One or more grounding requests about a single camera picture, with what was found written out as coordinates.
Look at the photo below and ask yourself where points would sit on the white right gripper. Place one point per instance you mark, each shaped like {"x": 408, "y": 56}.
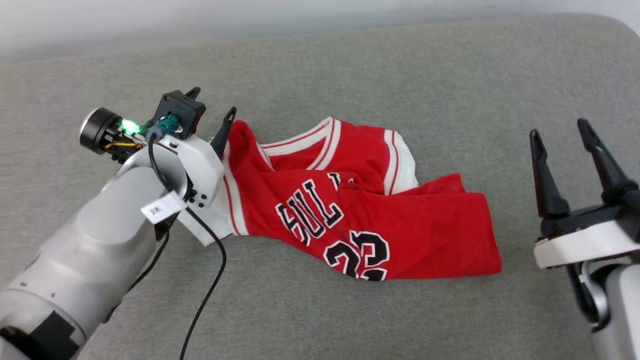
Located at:
{"x": 585, "y": 240}

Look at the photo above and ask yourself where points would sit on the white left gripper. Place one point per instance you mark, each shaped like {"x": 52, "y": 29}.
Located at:
{"x": 202, "y": 170}

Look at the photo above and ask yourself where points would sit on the red basketball jersey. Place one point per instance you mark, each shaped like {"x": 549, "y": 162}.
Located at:
{"x": 425, "y": 230}

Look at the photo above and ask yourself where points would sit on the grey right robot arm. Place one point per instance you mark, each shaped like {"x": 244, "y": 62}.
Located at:
{"x": 622, "y": 310}

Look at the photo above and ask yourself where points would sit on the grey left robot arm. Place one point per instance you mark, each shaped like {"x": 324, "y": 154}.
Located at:
{"x": 90, "y": 260}

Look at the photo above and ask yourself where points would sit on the white paper label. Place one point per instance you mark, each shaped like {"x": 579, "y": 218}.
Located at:
{"x": 160, "y": 210}

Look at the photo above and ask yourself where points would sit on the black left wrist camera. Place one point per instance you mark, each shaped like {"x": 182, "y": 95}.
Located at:
{"x": 180, "y": 107}

